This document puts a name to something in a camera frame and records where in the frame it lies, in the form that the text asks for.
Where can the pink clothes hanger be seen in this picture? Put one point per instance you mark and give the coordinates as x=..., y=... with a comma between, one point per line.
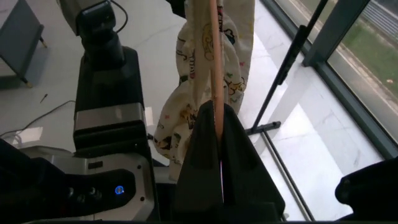
x=217, y=62

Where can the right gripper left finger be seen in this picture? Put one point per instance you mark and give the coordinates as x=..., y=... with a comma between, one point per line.
x=199, y=174

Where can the window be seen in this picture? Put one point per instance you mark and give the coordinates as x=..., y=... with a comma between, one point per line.
x=357, y=77

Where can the black clothes rack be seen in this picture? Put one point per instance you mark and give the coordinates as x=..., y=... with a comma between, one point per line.
x=290, y=56

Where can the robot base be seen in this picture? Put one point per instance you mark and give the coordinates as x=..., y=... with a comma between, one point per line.
x=109, y=118

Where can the black short-sleeved shirt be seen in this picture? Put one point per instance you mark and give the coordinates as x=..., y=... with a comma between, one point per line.
x=370, y=189

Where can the small black pen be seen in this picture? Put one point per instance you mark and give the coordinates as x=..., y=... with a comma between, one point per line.
x=43, y=98

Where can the cream printed garment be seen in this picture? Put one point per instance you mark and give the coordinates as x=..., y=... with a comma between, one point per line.
x=186, y=118

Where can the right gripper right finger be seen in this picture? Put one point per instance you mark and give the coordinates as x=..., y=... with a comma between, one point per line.
x=245, y=180

